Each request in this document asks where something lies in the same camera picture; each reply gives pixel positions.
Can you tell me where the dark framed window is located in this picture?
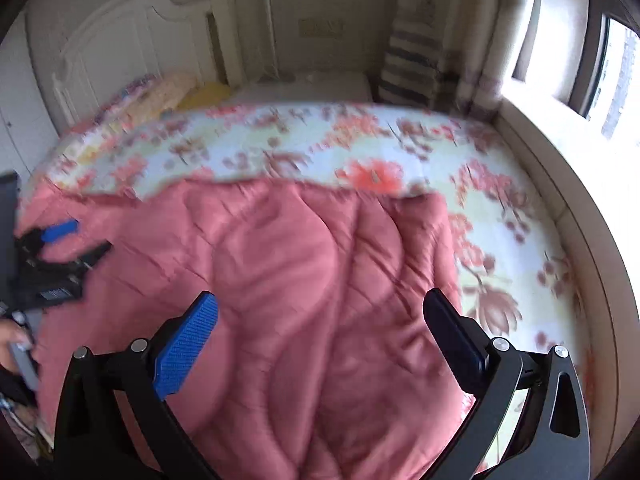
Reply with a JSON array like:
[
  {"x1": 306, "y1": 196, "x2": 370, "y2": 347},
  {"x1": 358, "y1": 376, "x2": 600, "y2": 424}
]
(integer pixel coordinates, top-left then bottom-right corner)
[{"x1": 570, "y1": 7, "x2": 640, "y2": 142}]

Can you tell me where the embroidered patterned pillow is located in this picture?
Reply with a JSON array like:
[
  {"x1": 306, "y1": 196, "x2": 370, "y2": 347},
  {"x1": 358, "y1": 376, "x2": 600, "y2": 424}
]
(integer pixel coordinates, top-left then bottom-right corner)
[{"x1": 119, "y1": 73, "x2": 157, "y2": 100}]

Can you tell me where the pink quilted coat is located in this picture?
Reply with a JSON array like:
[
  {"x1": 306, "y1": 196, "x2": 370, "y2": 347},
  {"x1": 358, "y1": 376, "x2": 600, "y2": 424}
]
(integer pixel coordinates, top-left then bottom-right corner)
[{"x1": 17, "y1": 176, "x2": 478, "y2": 480}]

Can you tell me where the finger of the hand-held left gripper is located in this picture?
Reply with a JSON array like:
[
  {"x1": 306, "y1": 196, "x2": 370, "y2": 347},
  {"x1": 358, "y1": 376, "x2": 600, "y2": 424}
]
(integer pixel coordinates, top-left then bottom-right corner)
[
  {"x1": 14, "y1": 219, "x2": 81, "y2": 257},
  {"x1": 37, "y1": 241, "x2": 114, "y2": 275}
]

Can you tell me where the printed beige curtain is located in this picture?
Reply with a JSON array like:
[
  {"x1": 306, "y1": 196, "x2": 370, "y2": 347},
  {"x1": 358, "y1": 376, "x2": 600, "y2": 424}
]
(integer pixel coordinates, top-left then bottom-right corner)
[{"x1": 376, "y1": 0, "x2": 542, "y2": 117}]

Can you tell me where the bed with floral sheet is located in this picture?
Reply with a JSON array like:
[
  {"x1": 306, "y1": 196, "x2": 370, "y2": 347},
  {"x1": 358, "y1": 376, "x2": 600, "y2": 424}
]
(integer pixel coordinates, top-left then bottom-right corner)
[{"x1": 35, "y1": 102, "x2": 596, "y2": 472}]

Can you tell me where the person's left hand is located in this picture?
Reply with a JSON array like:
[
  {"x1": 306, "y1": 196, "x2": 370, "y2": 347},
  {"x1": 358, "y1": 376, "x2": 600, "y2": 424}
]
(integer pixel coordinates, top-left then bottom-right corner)
[{"x1": 0, "y1": 318, "x2": 35, "y2": 357}]

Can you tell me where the yellow cloth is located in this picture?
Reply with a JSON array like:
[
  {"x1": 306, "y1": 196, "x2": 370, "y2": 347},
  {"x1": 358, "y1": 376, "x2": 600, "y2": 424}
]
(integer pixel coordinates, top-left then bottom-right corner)
[{"x1": 177, "y1": 84, "x2": 234, "y2": 111}]

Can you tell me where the beige window sill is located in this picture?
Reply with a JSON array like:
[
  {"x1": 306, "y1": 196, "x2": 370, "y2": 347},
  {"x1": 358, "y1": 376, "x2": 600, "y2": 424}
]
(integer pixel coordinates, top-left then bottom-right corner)
[{"x1": 492, "y1": 96, "x2": 640, "y2": 443}]

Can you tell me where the white nightstand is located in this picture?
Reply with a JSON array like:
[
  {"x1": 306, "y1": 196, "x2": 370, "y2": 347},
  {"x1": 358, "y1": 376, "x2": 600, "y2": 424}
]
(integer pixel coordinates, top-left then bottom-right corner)
[{"x1": 225, "y1": 72, "x2": 374, "y2": 107}]

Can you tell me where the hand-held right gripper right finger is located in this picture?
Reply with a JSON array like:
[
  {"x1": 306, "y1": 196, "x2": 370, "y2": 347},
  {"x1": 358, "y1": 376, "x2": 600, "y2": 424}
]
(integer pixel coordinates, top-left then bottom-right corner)
[{"x1": 423, "y1": 288, "x2": 592, "y2": 480}]

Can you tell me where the white wooden headboard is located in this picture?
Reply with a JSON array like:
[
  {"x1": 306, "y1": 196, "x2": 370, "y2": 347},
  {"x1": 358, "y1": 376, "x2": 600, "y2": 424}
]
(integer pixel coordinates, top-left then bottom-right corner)
[{"x1": 25, "y1": 0, "x2": 242, "y2": 133}]

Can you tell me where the pale yellow pillow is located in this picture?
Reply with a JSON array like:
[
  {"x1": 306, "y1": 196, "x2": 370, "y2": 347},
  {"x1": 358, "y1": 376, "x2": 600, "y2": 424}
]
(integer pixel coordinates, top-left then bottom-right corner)
[{"x1": 144, "y1": 72, "x2": 199, "y2": 112}]

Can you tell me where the white wardrobe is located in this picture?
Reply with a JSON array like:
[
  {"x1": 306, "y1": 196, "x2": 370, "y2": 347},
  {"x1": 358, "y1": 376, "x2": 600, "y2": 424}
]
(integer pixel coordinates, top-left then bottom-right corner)
[{"x1": 0, "y1": 24, "x2": 62, "y2": 173}]

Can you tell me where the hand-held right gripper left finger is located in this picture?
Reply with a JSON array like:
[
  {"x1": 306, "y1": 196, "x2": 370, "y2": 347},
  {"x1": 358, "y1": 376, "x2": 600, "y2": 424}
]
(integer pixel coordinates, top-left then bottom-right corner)
[{"x1": 52, "y1": 290, "x2": 221, "y2": 480}]

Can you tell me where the wall socket panel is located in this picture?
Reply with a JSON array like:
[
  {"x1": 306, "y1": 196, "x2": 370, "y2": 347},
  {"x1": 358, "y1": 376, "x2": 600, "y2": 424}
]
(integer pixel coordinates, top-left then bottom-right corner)
[{"x1": 298, "y1": 18, "x2": 347, "y2": 39}]

